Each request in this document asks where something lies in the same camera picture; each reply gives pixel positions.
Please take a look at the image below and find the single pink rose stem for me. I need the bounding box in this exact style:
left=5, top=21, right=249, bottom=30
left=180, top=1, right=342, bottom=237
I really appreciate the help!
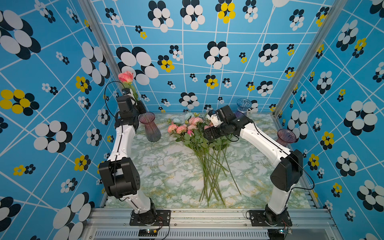
left=118, top=71, right=139, bottom=102

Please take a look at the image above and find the pink grey ribbed glass vase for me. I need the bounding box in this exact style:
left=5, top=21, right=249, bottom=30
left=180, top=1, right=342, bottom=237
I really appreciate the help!
left=139, top=112, right=162, bottom=143

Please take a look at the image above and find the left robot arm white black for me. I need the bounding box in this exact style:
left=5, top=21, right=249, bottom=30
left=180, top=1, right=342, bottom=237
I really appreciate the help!
left=99, top=95, right=157, bottom=225

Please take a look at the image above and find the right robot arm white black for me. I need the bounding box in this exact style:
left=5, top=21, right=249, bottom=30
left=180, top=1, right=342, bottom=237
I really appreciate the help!
left=204, top=106, right=304, bottom=226

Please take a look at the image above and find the purple blue ribbed glass vase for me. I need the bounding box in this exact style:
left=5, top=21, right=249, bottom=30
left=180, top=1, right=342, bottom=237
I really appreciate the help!
left=235, top=99, right=252, bottom=118

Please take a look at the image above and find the bunch of pink flowers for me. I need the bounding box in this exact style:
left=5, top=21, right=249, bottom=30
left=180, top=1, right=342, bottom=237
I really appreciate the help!
left=167, top=113, right=240, bottom=206

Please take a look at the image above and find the right green circuit board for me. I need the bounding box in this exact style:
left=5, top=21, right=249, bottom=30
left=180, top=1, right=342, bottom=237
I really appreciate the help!
left=268, top=229, right=292, bottom=240

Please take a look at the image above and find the green circuit board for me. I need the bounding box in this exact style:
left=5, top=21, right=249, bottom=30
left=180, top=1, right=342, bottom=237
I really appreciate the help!
left=268, top=229, right=292, bottom=240
left=138, top=229, right=158, bottom=238

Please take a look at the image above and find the left green circuit board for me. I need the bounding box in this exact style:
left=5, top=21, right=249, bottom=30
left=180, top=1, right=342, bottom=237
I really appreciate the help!
left=138, top=229, right=158, bottom=238

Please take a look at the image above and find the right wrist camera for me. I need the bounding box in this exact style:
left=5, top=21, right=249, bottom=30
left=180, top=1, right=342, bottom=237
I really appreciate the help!
left=207, top=110, right=223, bottom=127

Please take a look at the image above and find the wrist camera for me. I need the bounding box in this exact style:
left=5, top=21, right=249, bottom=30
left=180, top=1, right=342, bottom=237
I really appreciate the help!
left=207, top=110, right=223, bottom=127
left=122, top=88, right=134, bottom=97

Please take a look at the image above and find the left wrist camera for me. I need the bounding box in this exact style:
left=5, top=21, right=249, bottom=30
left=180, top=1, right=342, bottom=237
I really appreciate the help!
left=122, top=88, right=134, bottom=97

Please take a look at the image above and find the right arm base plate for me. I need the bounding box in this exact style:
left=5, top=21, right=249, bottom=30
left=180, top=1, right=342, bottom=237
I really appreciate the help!
left=246, top=210, right=293, bottom=228

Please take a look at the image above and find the left aluminium corner post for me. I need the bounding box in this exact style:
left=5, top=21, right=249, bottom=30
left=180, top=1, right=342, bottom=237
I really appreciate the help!
left=79, top=0, right=121, bottom=82

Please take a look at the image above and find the aluminium corner post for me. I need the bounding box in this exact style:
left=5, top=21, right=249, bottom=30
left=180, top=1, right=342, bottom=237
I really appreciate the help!
left=273, top=0, right=348, bottom=119
left=79, top=0, right=121, bottom=82

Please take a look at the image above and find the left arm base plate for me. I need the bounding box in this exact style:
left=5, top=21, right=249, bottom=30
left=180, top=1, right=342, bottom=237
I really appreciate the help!
left=129, top=210, right=172, bottom=227

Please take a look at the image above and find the aluminium front frame rail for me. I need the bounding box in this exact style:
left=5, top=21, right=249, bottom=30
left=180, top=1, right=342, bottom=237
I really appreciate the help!
left=81, top=209, right=342, bottom=240

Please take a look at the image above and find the right aluminium corner post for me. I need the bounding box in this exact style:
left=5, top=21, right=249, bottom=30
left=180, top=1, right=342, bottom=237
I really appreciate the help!
left=273, top=0, right=348, bottom=119

